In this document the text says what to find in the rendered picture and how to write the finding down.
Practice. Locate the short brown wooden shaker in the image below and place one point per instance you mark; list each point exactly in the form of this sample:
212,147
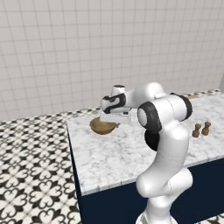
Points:
196,131

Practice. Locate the large brown bowl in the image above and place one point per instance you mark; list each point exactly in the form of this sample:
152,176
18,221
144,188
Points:
102,129

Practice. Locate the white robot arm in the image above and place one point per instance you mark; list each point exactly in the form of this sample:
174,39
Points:
167,151

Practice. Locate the tall brown wooden shaker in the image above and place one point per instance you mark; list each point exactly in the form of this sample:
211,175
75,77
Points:
206,129

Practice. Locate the brown flat object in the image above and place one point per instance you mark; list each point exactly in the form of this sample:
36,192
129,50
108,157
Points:
194,96

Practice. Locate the navy kitchen island base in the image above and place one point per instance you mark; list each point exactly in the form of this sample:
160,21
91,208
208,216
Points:
116,205

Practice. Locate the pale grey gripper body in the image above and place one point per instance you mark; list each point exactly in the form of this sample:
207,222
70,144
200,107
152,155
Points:
112,117

